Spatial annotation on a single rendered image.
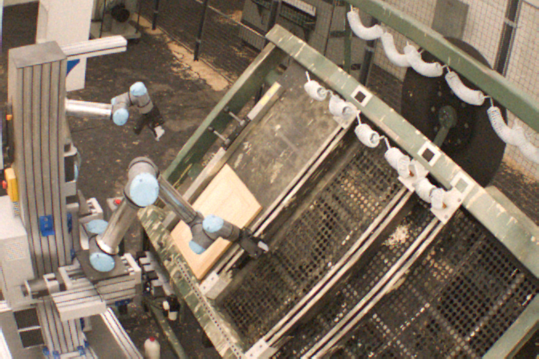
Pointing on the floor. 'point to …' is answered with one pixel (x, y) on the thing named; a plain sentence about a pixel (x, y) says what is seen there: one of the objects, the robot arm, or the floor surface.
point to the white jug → (151, 348)
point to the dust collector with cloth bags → (114, 13)
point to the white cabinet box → (67, 5)
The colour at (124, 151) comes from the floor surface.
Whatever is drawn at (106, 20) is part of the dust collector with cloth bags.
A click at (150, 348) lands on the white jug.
